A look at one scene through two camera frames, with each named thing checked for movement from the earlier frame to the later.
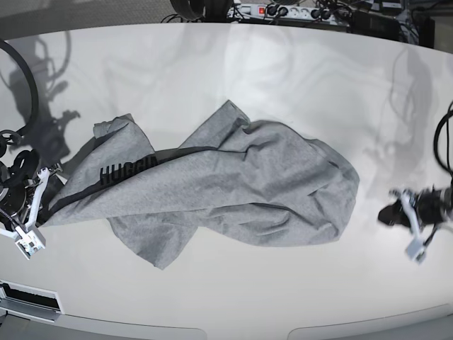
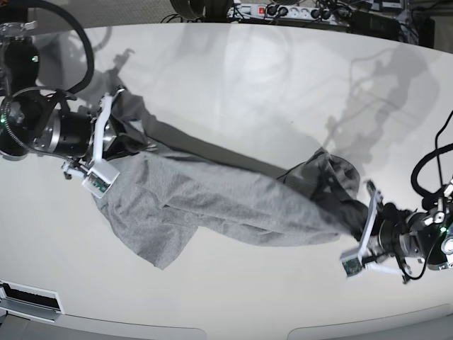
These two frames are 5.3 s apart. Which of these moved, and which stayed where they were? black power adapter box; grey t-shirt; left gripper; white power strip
Moved: left gripper; grey t-shirt
Stayed: white power strip; black power adapter box
